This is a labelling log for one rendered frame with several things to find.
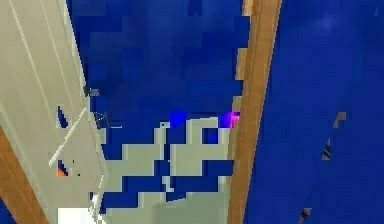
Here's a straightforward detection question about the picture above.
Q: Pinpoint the brown wooden door frame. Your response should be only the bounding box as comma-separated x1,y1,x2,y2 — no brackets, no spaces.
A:
227,0,284,224

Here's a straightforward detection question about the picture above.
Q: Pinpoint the pale door handle bar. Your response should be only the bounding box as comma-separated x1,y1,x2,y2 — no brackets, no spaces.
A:
48,106,89,169

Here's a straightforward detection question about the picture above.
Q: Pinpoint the beige panelled room door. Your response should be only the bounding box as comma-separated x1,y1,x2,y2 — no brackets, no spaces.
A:
0,0,109,224

